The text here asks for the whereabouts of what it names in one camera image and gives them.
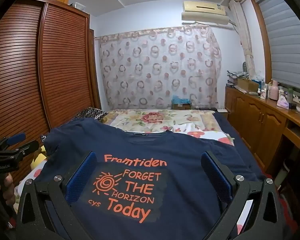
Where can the pink thermos jug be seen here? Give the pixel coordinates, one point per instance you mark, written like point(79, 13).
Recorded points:
point(274, 92)

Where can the open brown cardboard box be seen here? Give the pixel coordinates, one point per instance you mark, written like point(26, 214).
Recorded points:
point(247, 85)

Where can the white router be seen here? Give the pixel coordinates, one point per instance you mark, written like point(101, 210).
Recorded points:
point(222, 110)

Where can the tied beige curtain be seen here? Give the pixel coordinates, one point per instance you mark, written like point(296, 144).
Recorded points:
point(245, 42)

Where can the clear plastic storage box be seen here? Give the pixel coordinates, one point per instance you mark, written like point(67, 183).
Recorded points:
point(77, 5)

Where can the navy printed t-shirt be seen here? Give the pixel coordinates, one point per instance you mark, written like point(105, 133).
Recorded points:
point(140, 150)

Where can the wooden sideboard cabinet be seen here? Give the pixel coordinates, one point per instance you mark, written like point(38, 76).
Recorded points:
point(255, 120)

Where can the white carton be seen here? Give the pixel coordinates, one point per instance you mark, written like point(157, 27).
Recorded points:
point(264, 92)

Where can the green-capped clear bottle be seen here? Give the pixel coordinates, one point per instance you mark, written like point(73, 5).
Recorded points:
point(289, 95)

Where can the clear plastic bag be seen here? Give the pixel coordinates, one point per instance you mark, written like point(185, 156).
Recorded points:
point(258, 77)

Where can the grey window roller blind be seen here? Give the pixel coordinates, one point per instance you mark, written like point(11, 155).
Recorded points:
point(285, 42)

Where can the pink tissue pack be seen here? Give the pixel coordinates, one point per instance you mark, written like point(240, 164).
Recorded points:
point(283, 103)

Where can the wooden window frame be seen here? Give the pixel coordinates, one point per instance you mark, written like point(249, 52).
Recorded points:
point(261, 30)

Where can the cardboard box with blue cloth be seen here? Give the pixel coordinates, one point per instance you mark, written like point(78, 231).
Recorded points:
point(181, 103)

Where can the navy bed blanket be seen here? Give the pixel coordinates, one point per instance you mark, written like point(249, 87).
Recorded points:
point(240, 150)

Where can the small black clock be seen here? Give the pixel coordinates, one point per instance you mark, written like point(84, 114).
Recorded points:
point(292, 106)

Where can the small grey fan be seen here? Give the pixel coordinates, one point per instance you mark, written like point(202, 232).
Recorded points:
point(245, 67)

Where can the rose floral blanket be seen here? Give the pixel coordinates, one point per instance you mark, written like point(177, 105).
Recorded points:
point(150, 117)

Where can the brown louvered wooden wardrobe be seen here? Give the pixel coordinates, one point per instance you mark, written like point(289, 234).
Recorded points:
point(60, 67)

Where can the white strawberry flower quilt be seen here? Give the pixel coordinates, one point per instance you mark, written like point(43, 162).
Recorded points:
point(200, 132)

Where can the sheer circle-patterned curtain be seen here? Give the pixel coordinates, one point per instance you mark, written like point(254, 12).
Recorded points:
point(152, 67)

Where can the flat black box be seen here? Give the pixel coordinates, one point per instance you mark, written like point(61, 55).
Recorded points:
point(207, 109)

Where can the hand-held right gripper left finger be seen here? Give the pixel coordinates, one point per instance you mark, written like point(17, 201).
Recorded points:
point(81, 177)

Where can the person's left hand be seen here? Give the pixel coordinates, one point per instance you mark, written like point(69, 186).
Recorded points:
point(8, 190)

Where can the beige wall air conditioner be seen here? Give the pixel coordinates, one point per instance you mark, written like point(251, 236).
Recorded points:
point(202, 8)

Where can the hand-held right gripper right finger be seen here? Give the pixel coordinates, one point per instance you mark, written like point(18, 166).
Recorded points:
point(216, 177)

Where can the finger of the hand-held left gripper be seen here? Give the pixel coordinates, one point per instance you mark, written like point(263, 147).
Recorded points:
point(27, 146)
point(16, 138)

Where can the stack of folded cloths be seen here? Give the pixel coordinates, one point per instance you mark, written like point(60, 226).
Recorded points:
point(237, 74)

